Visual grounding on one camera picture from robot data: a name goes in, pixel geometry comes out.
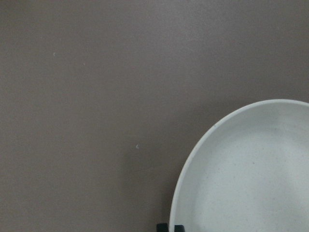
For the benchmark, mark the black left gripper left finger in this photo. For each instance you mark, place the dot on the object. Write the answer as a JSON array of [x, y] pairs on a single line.
[[162, 227]]

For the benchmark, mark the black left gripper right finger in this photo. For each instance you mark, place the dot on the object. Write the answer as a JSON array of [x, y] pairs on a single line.
[[179, 228]]

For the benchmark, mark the cream round plate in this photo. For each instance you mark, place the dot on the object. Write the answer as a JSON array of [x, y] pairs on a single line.
[[248, 173]]

